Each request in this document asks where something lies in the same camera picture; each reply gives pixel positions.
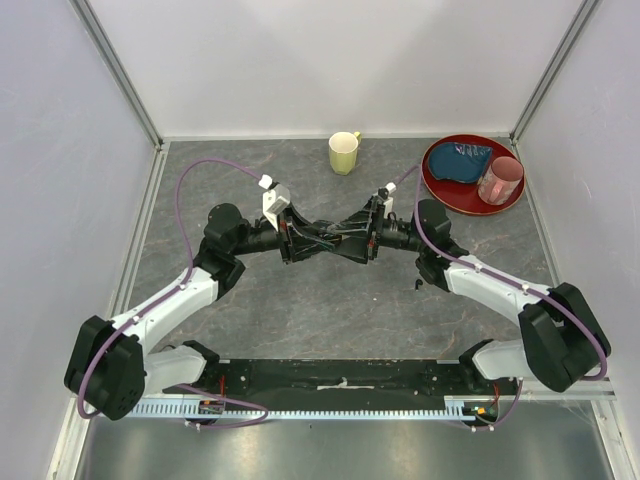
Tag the red round tray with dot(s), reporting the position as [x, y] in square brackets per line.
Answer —
[463, 198]

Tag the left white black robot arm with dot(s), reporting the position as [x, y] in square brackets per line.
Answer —
[113, 362]

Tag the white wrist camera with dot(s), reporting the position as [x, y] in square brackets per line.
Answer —
[386, 194]
[275, 199]

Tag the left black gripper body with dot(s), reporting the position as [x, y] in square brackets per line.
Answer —
[287, 235]

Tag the aluminium frame post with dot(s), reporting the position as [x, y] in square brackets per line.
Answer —
[567, 43]
[103, 44]

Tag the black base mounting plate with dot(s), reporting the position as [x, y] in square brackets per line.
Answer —
[369, 383]

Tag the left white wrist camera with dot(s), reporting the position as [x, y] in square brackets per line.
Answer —
[275, 199]

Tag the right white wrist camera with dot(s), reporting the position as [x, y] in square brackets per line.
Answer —
[386, 194]

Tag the yellow green mug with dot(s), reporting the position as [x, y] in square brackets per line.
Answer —
[343, 151]

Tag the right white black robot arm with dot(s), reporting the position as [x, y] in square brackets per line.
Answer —
[560, 342]

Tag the left aluminium frame post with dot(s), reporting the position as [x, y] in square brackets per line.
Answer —
[103, 44]

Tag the pink patterned cup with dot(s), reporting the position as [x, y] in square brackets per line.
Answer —
[500, 180]

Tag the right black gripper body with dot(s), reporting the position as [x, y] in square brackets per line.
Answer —
[378, 220]

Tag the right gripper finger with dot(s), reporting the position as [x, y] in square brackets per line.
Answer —
[356, 249]
[359, 224]

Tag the blue ceramic plate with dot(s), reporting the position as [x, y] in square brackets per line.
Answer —
[459, 162]

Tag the right aluminium frame post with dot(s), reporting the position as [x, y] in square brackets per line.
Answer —
[567, 43]

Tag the light blue cable duct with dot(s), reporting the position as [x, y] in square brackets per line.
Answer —
[193, 408]

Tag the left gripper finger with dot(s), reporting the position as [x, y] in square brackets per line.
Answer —
[302, 249]
[304, 225]

